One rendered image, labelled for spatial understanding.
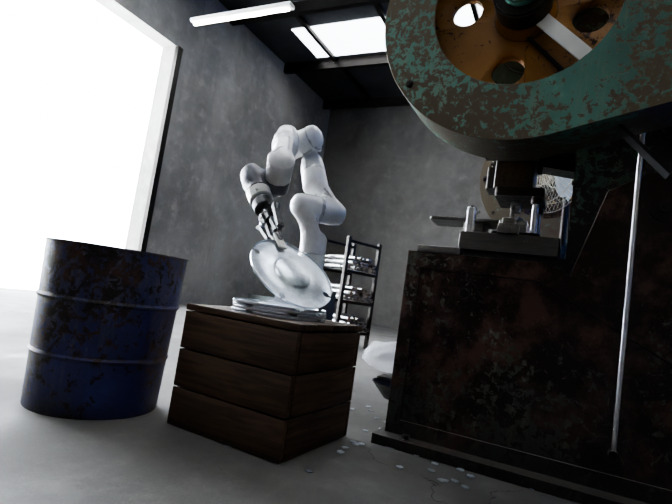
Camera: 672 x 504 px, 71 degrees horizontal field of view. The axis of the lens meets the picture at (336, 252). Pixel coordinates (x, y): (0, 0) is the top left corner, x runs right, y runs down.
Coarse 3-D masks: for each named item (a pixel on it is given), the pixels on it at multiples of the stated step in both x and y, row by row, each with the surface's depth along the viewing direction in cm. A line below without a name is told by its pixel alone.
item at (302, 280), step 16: (272, 240) 155; (256, 256) 143; (272, 256) 148; (288, 256) 154; (304, 256) 159; (256, 272) 137; (272, 272) 142; (288, 272) 146; (304, 272) 151; (320, 272) 158; (272, 288) 136; (288, 288) 141; (304, 288) 145; (320, 288) 150; (304, 304) 139; (320, 304) 144
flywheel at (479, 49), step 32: (448, 0) 150; (480, 0) 146; (512, 0) 128; (544, 0) 126; (576, 0) 133; (608, 0) 130; (448, 32) 149; (480, 32) 144; (512, 32) 137; (544, 32) 136; (576, 32) 132; (480, 64) 143; (544, 64) 135
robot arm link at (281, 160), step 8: (280, 136) 183; (288, 136) 184; (272, 144) 192; (280, 144) 176; (288, 144) 178; (296, 144) 191; (272, 152) 170; (280, 152) 169; (288, 152) 172; (296, 152) 193; (272, 160) 168; (280, 160) 167; (288, 160) 168; (272, 168) 169; (280, 168) 168; (288, 168) 169; (272, 176) 171; (280, 176) 170; (288, 176) 172; (272, 184) 173; (280, 184) 173
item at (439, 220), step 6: (432, 216) 176; (438, 216) 175; (444, 216) 174; (438, 222) 181; (444, 222) 180; (450, 222) 178; (456, 222) 176; (462, 222) 174; (480, 222) 169; (486, 222) 168; (492, 222) 166; (498, 222) 166; (480, 228) 170; (486, 228) 172; (492, 228) 177
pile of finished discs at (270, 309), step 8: (232, 304) 144; (240, 304) 137; (248, 304) 146; (256, 304) 134; (264, 304) 133; (272, 304) 141; (280, 304) 145; (288, 304) 161; (248, 312) 135; (256, 312) 133; (264, 312) 133; (272, 312) 133; (280, 312) 133; (288, 312) 133; (296, 312) 134; (304, 312) 135; (312, 312) 137; (320, 312) 140; (304, 320) 135; (312, 320) 137; (320, 320) 141
